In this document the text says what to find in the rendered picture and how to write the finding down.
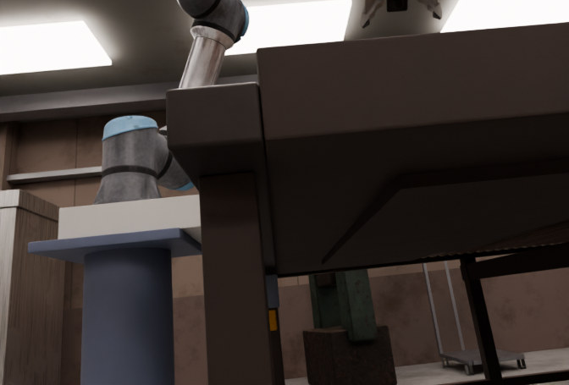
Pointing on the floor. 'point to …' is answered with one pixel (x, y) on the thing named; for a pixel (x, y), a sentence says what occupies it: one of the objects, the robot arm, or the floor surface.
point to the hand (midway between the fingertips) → (400, 26)
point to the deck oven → (29, 292)
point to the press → (346, 333)
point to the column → (125, 302)
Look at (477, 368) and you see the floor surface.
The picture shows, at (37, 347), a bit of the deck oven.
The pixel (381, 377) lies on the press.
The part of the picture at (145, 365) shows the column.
